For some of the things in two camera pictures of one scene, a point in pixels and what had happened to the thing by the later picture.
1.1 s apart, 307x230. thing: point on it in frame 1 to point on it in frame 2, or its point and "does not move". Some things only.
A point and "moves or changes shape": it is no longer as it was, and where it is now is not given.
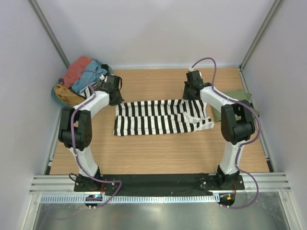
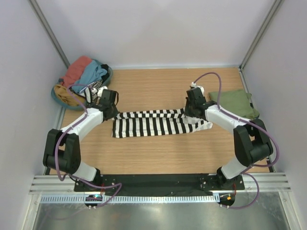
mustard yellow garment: (67, 96) does not move
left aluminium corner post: (50, 31) does not move
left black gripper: (119, 100) to (114, 113)
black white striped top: (162, 117) moves or changes shape
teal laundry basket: (66, 105) does not move
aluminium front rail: (270, 183) does not move
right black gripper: (185, 96) to (187, 112)
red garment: (74, 71) does not move
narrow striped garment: (89, 90) does not move
